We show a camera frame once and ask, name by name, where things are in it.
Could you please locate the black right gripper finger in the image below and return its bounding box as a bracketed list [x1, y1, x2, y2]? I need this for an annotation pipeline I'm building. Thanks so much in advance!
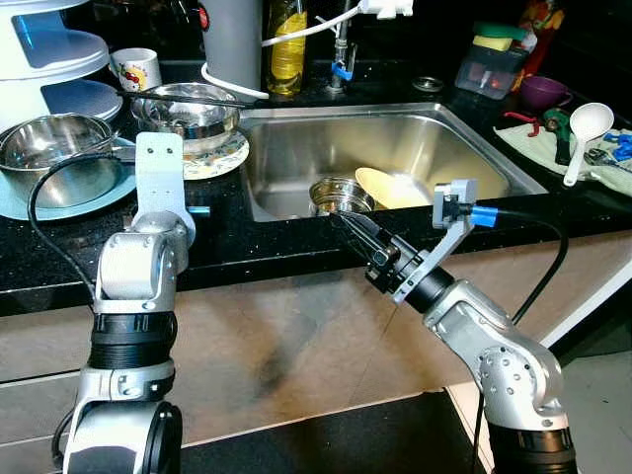
[341, 210, 396, 258]
[331, 213, 384, 270]

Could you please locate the yellow plate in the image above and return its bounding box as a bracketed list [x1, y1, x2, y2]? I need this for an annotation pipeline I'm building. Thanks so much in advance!
[354, 166, 435, 210]

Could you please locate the steel bowl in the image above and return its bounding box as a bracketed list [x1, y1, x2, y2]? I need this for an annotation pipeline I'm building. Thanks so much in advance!
[130, 82, 243, 157]

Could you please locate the stainless steel sink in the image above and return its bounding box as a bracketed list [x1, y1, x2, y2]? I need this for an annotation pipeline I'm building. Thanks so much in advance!
[237, 102, 549, 223]

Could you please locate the floral print plate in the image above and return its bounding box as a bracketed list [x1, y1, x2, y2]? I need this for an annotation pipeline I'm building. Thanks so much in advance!
[178, 130, 250, 182]

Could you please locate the black floor mat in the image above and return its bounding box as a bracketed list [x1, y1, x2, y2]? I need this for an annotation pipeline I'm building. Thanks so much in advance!
[183, 390, 495, 474]

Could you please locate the light green cloth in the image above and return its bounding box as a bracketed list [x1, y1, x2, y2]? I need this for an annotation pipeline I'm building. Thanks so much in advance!
[494, 123, 632, 194]

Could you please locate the yellow dish soap bottle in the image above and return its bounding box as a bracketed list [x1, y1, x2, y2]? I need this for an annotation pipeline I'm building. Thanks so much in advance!
[265, 0, 307, 97]

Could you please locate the clear plastic container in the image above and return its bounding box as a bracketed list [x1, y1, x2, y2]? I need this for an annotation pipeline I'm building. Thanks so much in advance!
[456, 44, 524, 100]

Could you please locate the purple cup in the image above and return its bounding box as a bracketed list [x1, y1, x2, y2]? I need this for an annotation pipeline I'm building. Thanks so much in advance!
[518, 75, 572, 112]

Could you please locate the grey cylinder appliance red logo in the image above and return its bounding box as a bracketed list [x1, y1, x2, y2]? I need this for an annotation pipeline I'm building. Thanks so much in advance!
[197, 0, 270, 100]

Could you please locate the green yellow sponge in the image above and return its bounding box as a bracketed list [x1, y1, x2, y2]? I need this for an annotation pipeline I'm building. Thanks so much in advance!
[472, 22, 531, 52]

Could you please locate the white plastic ladle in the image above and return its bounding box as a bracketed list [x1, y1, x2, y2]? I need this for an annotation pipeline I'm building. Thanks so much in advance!
[563, 102, 615, 188]

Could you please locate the light blue plate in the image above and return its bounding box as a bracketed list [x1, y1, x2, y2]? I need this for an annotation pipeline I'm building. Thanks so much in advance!
[0, 138, 139, 221]

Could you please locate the blue plastic clip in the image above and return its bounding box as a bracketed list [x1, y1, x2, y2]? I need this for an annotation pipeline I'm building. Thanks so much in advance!
[602, 130, 632, 161]

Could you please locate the red orange packet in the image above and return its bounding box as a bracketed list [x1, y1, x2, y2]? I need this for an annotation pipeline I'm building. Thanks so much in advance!
[518, 0, 566, 78]

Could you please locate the white printed mug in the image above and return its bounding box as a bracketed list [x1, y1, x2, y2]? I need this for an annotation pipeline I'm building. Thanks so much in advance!
[109, 47, 162, 95]

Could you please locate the steel pot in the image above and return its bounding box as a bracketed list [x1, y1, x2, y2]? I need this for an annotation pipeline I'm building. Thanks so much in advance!
[0, 113, 121, 209]

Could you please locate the white tiered plastic rack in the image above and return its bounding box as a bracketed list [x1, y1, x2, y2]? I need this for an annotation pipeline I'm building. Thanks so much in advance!
[0, 0, 124, 134]

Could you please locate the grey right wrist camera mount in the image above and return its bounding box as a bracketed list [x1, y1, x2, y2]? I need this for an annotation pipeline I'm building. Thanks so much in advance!
[392, 179, 480, 304]

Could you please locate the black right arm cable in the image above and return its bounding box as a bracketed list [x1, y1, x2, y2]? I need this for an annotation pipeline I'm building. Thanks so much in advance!
[469, 205, 571, 327]

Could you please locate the metal tap with blue handle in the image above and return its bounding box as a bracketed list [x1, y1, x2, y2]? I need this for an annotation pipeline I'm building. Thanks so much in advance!
[331, 12, 358, 95]

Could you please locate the red handled tool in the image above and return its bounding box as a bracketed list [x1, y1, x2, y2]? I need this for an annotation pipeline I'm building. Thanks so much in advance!
[502, 109, 544, 126]

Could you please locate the green black handled tool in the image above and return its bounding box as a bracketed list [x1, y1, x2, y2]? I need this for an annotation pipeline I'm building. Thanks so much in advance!
[541, 107, 576, 166]

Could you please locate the white appliance power cable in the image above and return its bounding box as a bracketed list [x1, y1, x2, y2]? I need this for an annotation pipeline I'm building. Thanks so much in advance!
[262, 0, 414, 48]

